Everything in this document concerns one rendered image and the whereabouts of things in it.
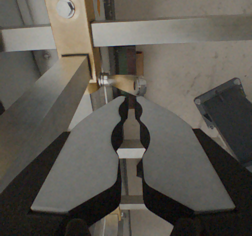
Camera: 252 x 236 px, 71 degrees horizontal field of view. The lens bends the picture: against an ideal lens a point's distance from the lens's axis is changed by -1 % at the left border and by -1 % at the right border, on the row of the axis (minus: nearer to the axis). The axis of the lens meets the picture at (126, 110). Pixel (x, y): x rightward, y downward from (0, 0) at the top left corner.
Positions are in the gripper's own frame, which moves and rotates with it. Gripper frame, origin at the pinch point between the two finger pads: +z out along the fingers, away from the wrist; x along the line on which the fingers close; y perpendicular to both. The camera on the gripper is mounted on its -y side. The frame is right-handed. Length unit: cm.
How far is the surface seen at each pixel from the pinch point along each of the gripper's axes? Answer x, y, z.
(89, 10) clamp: -5.2, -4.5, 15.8
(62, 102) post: -6.0, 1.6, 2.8
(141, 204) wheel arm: 1, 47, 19
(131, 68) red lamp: -0.2, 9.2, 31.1
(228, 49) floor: 58, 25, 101
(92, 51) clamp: -5.3, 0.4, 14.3
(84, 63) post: -6.0, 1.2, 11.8
